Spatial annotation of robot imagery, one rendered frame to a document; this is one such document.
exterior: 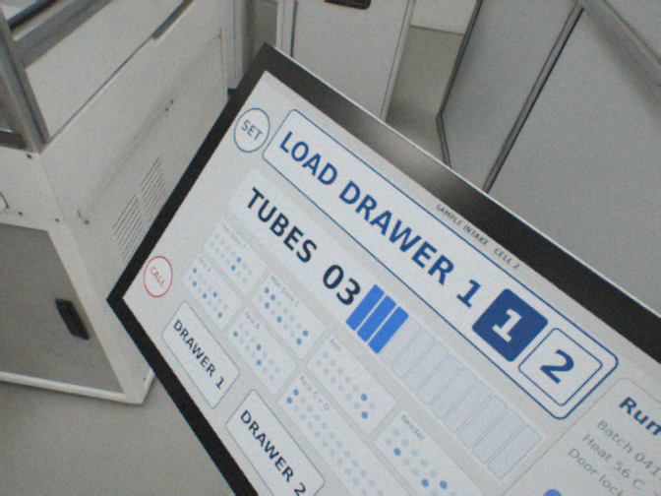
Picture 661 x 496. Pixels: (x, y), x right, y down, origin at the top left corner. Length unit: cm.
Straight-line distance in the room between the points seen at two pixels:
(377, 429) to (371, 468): 3
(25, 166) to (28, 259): 27
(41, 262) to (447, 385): 84
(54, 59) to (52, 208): 22
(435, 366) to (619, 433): 11
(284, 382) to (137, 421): 116
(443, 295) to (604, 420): 11
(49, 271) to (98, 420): 64
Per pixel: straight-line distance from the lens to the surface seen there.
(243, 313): 40
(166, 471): 146
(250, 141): 42
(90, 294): 102
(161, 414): 151
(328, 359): 35
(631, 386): 31
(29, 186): 83
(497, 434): 32
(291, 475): 39
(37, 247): 98
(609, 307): 31
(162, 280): 47
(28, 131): 76
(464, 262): 31
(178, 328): 45
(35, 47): 76
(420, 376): 33
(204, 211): 44
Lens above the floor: 138
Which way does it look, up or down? 47 degrees down
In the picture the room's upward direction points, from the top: 12 degrees clockwise
